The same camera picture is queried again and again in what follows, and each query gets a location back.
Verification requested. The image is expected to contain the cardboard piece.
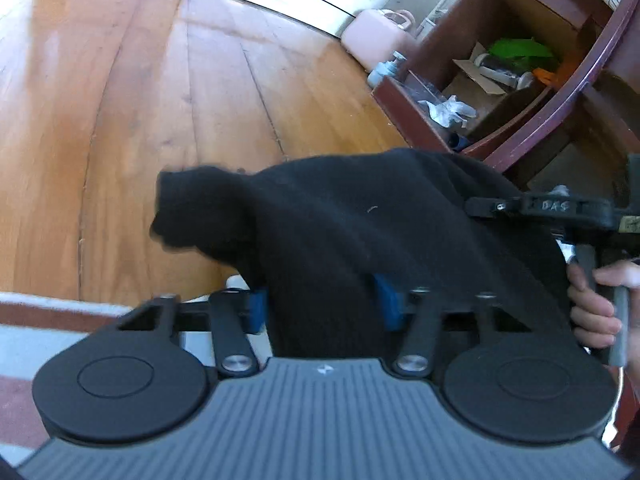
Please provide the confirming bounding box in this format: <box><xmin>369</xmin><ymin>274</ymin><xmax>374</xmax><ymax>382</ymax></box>
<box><xmin>452</xmin><ymin>42</ymin><xmax>511</xmax><ymax>96</ymax></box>

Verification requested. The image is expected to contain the pink jug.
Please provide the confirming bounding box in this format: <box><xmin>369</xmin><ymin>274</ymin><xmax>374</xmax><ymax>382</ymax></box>
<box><xmin>341</xmin><ymin>8</ymin><xmax>418</xmax><ymax>72</ymax></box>

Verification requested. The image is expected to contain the person's right hand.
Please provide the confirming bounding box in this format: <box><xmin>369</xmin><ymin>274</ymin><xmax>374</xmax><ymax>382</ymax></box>
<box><xmin>567</xmin><ymin>262</ymin><xmax>640</xmax><ymax>350</ymax></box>

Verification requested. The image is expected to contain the orange plastic piece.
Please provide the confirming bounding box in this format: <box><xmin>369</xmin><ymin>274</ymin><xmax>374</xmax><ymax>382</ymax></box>
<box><xmin>532</xmin><ymin>62</ymin><xmax>571</xmax><ymax>86</ymax></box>

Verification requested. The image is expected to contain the crumpled clear plastic wrap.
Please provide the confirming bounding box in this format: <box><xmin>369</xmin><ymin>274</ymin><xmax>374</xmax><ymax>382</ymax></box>
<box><xmin>417</xmin><ymin>95</ymin><xmax>478</xmax><ymax>128</ymax></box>

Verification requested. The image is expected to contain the grey roller tool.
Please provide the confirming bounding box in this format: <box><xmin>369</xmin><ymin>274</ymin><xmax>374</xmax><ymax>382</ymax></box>
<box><xmin>475</xmin><ymin>52</ymin><xmax>536</xmax><ymax>88</ymax></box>

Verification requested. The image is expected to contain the clear plastic bag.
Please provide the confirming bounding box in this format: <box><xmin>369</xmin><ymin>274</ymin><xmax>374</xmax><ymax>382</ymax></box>
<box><xmin>402</xmin><ymin>72</ymin><xmax>446</xmax><ymax>106</ymax></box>

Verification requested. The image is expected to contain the curved dark wooden frame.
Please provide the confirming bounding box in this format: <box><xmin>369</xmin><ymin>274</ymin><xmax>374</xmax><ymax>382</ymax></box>
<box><xmin>460</xmin><ymin>0</ymin><xmax>640</xmax><ymax>192</ymax></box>

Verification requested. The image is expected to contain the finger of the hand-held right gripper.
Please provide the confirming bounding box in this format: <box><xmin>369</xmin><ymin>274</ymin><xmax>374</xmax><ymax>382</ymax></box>
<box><xmin>464</xmin><ymin>196</ymin><xmax>525</xmax><ymax>220</ymax></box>

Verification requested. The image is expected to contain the green plastic sheet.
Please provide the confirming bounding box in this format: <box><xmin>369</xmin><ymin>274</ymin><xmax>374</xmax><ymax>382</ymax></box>
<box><xmin>487</xmin><ymin>37</ymin><xmax>556</xmax><ymax>63</ymax></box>

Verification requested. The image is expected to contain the blue pump bottle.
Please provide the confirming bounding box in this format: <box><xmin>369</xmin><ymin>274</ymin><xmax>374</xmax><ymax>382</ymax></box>
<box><xmin>367</xmin><ymin>51</ymin><xmax>408</xmax><ymax>88</ymax></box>

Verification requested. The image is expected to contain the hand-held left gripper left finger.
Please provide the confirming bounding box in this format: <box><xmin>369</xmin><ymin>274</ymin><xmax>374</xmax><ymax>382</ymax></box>
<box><xmin>117</xmin><ymin>287</ymin><xmax>269</xmax><ymax>378</ymax></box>

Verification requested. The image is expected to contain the dark wooden cabinet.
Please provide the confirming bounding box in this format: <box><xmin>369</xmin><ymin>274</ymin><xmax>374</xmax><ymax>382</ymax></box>
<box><xmin>372</xmin><ymin>0</ymin><xmax>640</xmax><ymax>161</ymax></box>

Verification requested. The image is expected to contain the black garment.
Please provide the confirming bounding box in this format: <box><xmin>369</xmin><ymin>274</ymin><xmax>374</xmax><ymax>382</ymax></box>
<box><xmin>150</xmin><ymin>147</ymin><xmax>573</xmax><ymax>361</ymax></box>

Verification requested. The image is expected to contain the pink white checkered blanket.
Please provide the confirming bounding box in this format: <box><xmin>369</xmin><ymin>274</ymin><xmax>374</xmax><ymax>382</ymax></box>
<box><xmin>0</xmin><ymin>291</ymin><xmax>273</xmax><ymax>467</ymax></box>

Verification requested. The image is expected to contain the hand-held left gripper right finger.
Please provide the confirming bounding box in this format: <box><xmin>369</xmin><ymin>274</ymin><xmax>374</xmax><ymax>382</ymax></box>
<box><xmin>375</xmin><ymin>275</ymin><xmax>533</xmax><ymax>378</ymax></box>

